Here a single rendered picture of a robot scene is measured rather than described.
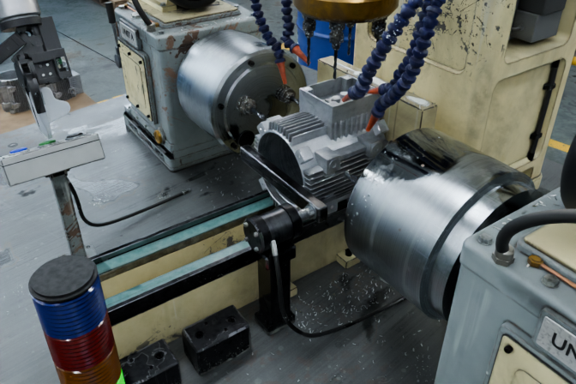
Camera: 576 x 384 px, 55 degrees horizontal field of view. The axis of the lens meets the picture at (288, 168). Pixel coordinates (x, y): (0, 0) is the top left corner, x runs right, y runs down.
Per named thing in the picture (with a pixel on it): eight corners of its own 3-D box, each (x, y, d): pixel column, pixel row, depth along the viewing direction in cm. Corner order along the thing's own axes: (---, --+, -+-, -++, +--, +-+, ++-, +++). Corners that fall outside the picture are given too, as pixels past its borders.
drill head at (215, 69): (238, 93, 157) (234, 5, 144) (317, 146, 132) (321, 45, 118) (156, 117, 145) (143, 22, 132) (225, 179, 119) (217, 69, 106)
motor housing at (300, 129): (329, 161, 125) (333, 82, 115) (388, 201, 112) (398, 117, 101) (254, 189, 115) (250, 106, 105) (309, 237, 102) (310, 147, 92)
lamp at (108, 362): (110, 344, 62) (103, 315, 59) (129, 382, 57) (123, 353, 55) (54, 370, 59) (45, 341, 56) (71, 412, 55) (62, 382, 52)
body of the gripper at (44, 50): (74, 80, 100) (53, 12, 97) (24, 91, 96) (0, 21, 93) (66, 82, 106) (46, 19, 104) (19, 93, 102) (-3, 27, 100)
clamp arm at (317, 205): (330, 219, 93) (251, 155, 111) (331, 204, 92) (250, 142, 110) (314, 225, 92) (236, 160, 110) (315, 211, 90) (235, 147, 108)
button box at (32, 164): (97, 156, 110) (89, 130, 109) (106, 158, 104) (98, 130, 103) (5, 183, 102) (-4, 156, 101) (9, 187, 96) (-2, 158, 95)
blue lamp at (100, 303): (94, 285, 57) (87, 251, 54) (116, 321, 53) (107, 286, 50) (33, 309, 54) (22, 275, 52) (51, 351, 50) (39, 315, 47)
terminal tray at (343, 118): (345, 106, 114) (346, 73, 110) (381, 126, 106) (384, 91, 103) (297, 122, 108) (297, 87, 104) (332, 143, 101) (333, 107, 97)
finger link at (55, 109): (79, 131, 102) (63, 81, 100) (45, 141, 99) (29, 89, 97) (75, 131, 104) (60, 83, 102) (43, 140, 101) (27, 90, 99)
